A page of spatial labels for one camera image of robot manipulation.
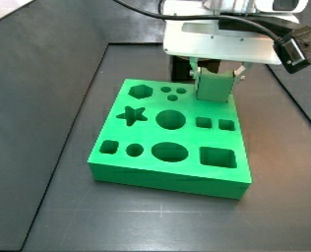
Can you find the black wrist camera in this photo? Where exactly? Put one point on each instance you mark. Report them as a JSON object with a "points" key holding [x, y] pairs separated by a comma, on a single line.
{"points": [[292, 49]]}

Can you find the robot arm wrist link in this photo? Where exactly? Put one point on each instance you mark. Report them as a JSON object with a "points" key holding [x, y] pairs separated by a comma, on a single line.
{"points": [[256, 6]]}

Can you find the green shape sorter board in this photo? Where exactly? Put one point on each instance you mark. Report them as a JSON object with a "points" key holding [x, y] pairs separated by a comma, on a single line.
{"points": [[168, 141]]}

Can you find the white silver gripper body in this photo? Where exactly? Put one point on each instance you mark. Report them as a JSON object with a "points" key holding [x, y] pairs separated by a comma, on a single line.
{"points": [[217, 39]]}

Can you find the black curved fixture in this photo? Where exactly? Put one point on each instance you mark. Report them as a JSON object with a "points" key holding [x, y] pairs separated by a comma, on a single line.
{"points": [[181, 68]]}

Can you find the green arch block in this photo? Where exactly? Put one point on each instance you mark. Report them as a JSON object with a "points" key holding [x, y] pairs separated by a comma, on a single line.
{"points": [[214, 86]]}

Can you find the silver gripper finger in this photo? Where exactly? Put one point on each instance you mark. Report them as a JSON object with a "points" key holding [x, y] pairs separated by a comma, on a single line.
{"points": [[194, 71], [242, 71]]}

